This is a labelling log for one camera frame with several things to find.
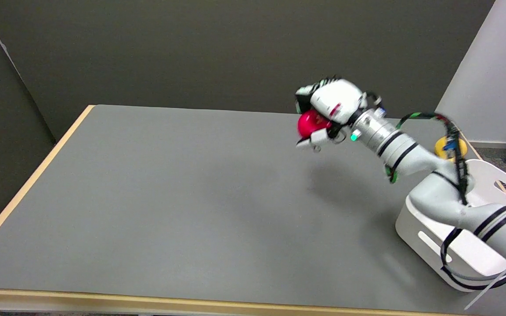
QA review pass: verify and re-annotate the black cable loop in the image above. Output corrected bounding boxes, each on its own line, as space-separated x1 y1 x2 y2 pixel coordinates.
439 227 506 291

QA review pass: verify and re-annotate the white plastic bin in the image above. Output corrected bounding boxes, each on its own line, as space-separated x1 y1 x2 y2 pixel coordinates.
395 159 506 293

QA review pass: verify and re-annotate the yellow round toy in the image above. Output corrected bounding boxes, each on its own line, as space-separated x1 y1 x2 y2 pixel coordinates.
434 136 468 161

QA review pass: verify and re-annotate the black green braided cable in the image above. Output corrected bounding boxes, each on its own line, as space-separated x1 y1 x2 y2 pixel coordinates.
395 111 474 206

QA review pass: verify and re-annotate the red apple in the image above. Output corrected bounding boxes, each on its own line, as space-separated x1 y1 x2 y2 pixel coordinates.
297 110 333 138

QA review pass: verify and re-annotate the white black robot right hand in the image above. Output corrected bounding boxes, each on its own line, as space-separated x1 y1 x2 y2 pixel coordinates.
295 76 383 153

